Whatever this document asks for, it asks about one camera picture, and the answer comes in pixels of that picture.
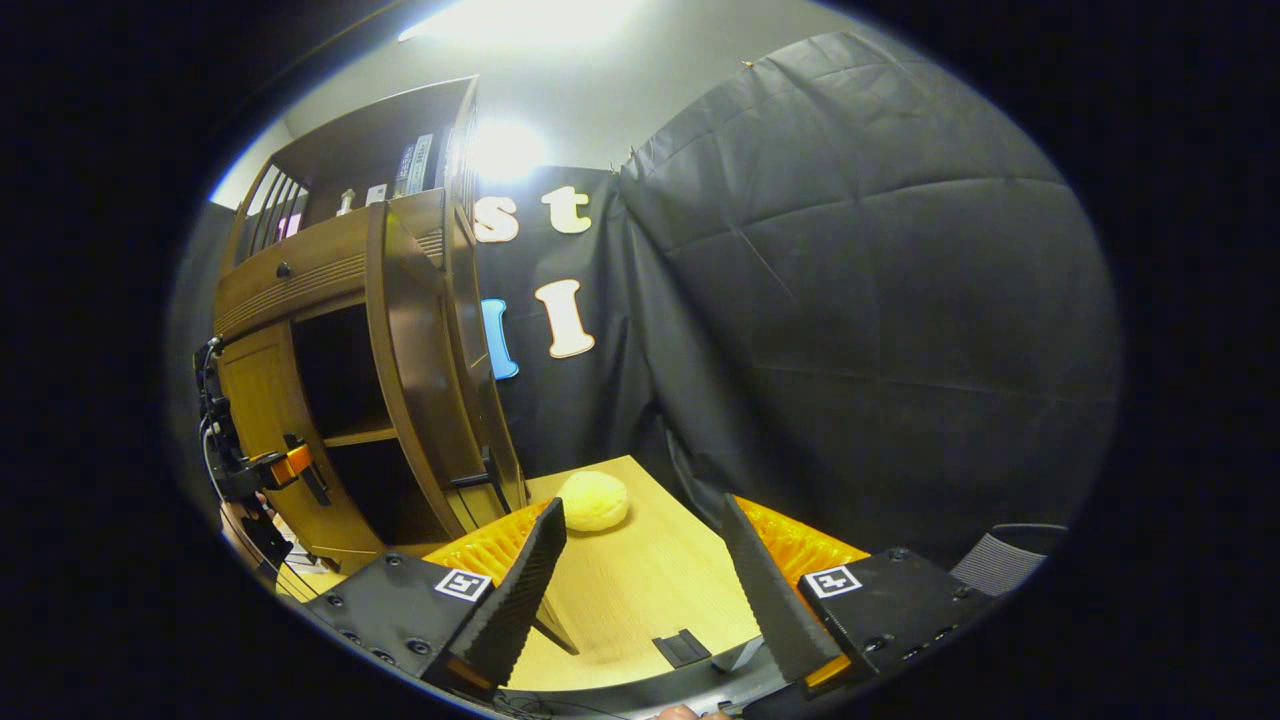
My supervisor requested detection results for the black backdrop cloth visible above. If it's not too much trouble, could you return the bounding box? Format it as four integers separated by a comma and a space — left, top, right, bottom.
165, 30, 1121, 561

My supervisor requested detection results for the grey mesh office chair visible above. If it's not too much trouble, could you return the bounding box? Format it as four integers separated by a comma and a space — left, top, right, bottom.
948, 523, 1069, 598

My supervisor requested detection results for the wooden cabinet drawer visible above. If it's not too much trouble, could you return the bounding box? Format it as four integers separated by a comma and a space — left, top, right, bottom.
213, 210, 446, 341

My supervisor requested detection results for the small black bracket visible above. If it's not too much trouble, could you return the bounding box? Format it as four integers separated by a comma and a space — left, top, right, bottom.
652, 630, 711, 669

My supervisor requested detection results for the wooden shoe cabinet door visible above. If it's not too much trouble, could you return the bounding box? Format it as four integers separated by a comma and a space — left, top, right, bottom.
365, 200, 501, 541
215, 320, 386, 576

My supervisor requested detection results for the large ceiling light panel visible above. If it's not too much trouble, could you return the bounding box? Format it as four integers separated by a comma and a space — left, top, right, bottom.
400, 0, 641, 46

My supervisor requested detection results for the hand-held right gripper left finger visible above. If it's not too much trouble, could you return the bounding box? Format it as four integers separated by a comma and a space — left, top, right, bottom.
305, 497, 568, 701

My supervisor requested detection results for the small ceiling light panel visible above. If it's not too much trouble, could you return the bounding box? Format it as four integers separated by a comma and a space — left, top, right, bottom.
470, 120, 546, 181

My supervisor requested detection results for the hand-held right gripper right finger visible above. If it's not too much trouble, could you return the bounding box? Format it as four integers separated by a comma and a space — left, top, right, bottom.
720, 493, 1001, 701

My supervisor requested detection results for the yellow round bun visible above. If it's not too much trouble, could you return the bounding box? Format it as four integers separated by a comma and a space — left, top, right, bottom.
556, 471, 631, 533

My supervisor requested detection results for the wooden double-door shoe cabinet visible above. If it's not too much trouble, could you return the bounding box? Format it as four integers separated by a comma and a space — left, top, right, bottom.
210, 75, 531, 576

